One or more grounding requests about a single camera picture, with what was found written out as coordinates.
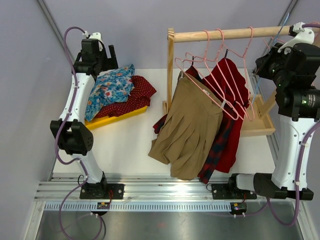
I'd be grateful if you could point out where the blue floral skirt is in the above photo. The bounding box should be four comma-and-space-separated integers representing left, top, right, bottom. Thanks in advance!
84, 64, 135, 122

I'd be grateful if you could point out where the light blue wire hanger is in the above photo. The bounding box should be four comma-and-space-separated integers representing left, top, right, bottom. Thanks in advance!
252, 11, 290, 104

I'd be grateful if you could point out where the pink hanger of polka-dot skirt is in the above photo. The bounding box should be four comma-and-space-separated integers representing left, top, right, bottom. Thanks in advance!
262, 36, 285, 53

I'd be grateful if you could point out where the dark red polka-dot skirt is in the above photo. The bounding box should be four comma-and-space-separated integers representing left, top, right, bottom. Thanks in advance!
95, 75, 157, 119

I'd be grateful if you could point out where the pink hanger of red skirt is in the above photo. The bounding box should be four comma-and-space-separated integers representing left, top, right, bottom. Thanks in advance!
216, 26, 255, 122

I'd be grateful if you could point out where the plain red skirt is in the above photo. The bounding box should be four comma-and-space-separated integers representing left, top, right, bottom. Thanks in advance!
202, 58, 249, 173

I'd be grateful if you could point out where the pink hanger of plaid skirt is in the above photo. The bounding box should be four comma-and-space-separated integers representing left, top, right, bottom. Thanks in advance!
182, 28, 247, 121

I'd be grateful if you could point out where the red plaid skirt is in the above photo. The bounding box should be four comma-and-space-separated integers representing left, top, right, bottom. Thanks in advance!
148, 66, 233, 184

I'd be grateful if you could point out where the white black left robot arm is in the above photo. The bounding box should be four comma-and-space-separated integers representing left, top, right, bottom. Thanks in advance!
50, 35, 118, 200

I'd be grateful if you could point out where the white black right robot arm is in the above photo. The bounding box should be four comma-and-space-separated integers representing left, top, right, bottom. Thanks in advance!
226, 43, 320, 201

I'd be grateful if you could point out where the pink hanger holding tan skirt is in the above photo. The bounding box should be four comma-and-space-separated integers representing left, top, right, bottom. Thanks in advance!
174, 29, 240, 121

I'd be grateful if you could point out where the tan pleated skirt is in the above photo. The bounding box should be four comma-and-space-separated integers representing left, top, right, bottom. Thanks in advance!
148, 76, 223, 181

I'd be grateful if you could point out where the yellow plastic tray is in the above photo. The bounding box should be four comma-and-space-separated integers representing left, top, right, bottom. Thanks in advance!
84, 105, 148, 130

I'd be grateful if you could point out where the wooden clothes rack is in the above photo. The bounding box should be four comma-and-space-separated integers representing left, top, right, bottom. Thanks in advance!
162, 23, 320, 138

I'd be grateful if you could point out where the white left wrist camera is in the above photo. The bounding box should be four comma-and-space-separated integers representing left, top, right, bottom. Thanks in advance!
82, 31, 104, 52

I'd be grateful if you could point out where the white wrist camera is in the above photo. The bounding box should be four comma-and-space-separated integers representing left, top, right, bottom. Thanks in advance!
82, 31, 104, 52
277, 22, 320, 55

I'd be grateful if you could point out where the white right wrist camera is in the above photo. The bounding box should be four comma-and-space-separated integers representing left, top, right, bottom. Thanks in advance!
277, 22, 320, 55

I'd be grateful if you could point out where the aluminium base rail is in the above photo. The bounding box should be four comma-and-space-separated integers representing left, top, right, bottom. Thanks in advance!
33, 172, 308, 213

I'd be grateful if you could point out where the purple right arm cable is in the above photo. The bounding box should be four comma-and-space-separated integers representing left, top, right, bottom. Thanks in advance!
264, 122, 320, 227

